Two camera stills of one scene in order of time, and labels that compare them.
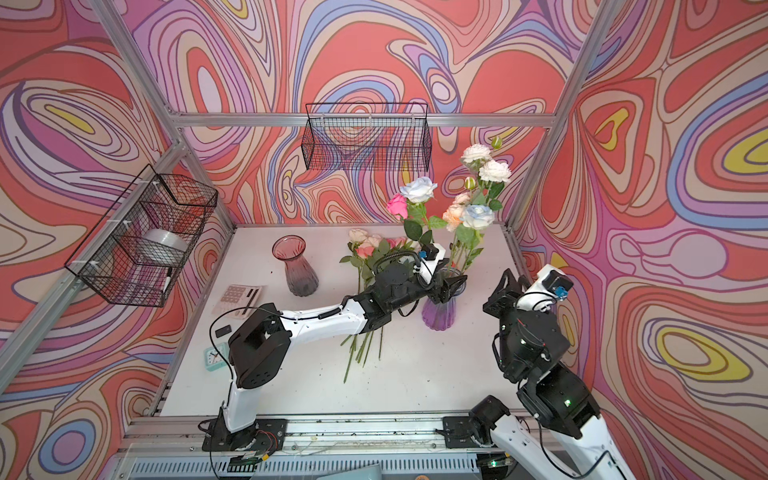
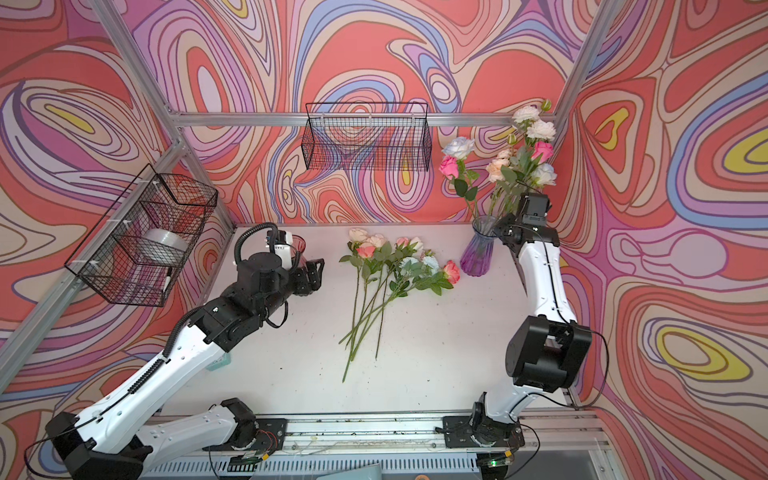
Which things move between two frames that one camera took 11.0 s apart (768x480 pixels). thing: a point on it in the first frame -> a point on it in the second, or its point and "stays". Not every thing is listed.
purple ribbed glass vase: [441, 316] -> [477, 256]
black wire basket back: [367, 137] stays
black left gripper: [445, 289] -> [314, 278]
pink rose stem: [398, 205] -> [449, 167]
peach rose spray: [454, 215] -> [504, 171]
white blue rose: [475, 218] -> [545, 174]
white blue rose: [418, 227] -> [459, 147]
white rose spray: [492, 174] -> [530, 127]
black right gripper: [503, 296] -> [501, 226]
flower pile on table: [364, 251] stays
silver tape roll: [166, 242] stays
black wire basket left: [134, 254] stays
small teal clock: [213, 360] stays
